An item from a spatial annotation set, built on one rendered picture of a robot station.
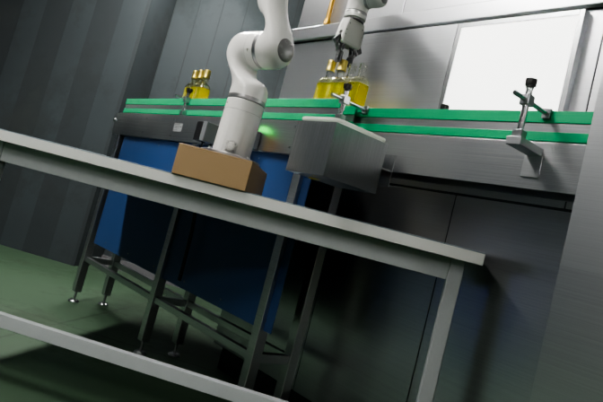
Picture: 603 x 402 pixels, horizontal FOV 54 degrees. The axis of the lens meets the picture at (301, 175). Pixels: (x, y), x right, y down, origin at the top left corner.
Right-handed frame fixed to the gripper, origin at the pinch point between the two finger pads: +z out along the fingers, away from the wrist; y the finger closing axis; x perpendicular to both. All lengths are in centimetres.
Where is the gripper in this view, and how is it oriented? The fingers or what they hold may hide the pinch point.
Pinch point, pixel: (344, 59)
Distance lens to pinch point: 225.2
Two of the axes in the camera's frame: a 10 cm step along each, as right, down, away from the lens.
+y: -7.4, -2.5, -6.3
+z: -2.6, 9.6, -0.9
